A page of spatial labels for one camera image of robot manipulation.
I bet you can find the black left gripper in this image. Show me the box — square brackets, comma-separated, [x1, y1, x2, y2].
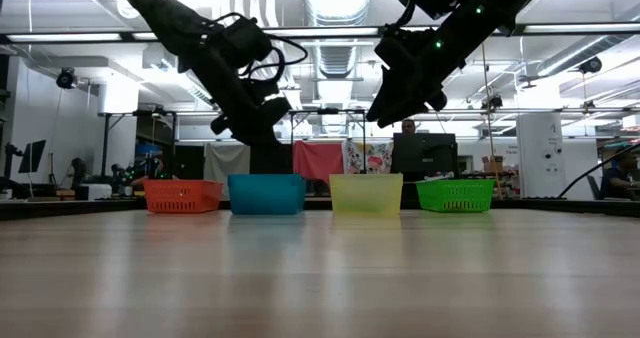
[209, 77, 293, 147]

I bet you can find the floral patterned cloth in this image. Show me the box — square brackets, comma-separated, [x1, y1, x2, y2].
[341, 138, 395, 175]

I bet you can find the black monitor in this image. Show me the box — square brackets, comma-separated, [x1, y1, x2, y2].
[17, 138, 48, 175]
[390, 132, 459, 176]

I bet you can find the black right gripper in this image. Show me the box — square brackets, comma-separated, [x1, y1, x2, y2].
[365, 26, 450, 129]

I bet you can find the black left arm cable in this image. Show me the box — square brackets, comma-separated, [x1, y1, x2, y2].
[202, 11, 310, 82]

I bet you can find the grey hanging cloth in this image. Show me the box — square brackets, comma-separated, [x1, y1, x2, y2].
[203, 141, 252, 199]

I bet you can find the white pillar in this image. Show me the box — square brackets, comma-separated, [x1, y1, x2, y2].
[515, 111, 564, 200]

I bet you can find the blue plastic bin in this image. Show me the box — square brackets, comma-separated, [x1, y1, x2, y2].
[227, 173, 308, 216]

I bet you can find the red hanging cloth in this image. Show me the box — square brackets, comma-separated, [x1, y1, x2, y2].
[292, 140, 346, 184]

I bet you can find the yellow translucent plastic bin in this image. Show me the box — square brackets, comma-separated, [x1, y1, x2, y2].
[328, 172, 405, 217]

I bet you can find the black aluminium table frame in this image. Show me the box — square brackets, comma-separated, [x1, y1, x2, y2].
[0, 196, 640, 223]

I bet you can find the cardboard box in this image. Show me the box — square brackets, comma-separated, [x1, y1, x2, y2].
[481, 155, 506, 175]

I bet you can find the green mesh basket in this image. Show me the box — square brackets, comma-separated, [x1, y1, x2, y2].
[415, 178, 496, 214]

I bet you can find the orange mesh basket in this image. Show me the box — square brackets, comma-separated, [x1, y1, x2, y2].
[143, 178, 225, 215]

